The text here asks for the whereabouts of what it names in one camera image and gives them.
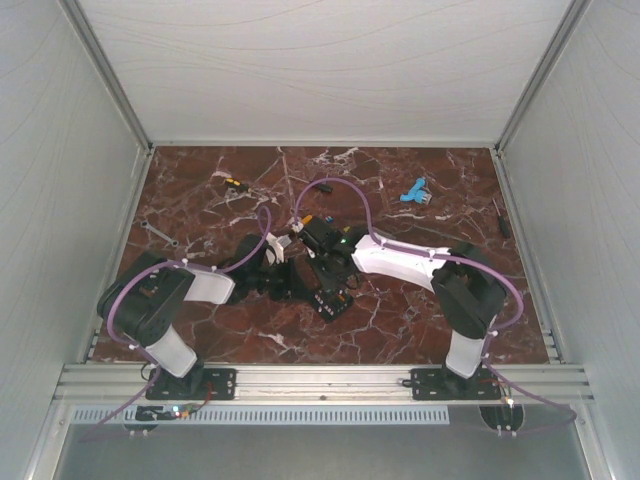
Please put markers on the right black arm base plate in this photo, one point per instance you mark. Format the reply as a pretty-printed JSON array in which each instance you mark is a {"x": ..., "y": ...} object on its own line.
[{"x": 431, "y": 384}]

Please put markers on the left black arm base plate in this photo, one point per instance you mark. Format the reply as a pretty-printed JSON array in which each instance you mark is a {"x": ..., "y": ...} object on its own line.
[{"x": 220, "y": 382}]

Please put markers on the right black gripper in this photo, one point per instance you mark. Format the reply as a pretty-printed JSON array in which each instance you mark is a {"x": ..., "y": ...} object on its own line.
[{"x": 328, "y": 283}]

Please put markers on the yellow black screwdriver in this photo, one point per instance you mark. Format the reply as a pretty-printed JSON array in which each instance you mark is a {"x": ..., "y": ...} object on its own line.
[{"x": 238, "y": 188}]

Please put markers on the aluminium rail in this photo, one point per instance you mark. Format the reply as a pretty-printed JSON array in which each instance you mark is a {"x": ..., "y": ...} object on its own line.
[{"x": 316, "y": 384}]

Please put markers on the thin black screwdriver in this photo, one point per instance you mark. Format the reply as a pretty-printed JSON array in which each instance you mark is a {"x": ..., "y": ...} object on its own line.
[{"x": 503, "y": 224}]

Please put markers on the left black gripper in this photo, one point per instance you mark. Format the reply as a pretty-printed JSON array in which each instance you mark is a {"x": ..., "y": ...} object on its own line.
[{"x": 288, "y": 281}]

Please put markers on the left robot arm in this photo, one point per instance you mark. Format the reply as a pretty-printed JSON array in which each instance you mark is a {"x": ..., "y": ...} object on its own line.
[{"x": 141, "y": 306}]

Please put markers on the black fuse box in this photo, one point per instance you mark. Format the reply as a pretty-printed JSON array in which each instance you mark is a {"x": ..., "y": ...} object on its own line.
[{"x": 330, "y": 304}]

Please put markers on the blue plastic connector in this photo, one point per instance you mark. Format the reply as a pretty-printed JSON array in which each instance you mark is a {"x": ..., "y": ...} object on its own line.
[{"x": 418, "y": 193}]

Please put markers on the slotted grey cable duct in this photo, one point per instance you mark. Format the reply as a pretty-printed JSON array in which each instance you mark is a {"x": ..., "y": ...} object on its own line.
[{"x": 319, "y": 415}]

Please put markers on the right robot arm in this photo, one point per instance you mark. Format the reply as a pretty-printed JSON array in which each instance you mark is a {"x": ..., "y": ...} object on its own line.
[{"x": 468, "y": 297}]

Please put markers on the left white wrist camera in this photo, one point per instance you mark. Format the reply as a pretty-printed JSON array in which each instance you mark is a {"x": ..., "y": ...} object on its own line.
[{"x": 276, "y": 247}]

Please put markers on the black handled screwdriver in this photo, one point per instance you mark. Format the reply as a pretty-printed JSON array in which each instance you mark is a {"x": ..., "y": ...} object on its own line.
[{"x": 323, "y": 187}]

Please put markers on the silver wrench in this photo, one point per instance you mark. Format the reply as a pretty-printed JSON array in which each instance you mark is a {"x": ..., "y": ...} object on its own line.
[{"x": 155, "y": 231}]

